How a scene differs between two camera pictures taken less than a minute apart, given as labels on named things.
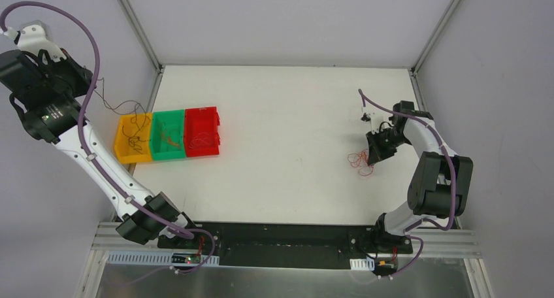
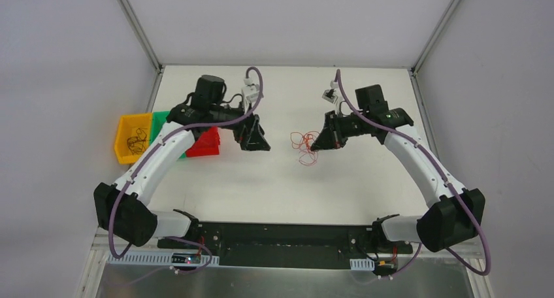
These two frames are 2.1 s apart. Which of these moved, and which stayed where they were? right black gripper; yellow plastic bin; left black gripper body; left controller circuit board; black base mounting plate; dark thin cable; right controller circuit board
Moved: right black gripper; dark thin cable; left black gripper body
Stayed: right controller circuit board; left controller circuit board; yellow plastic bin; black base mounting plate
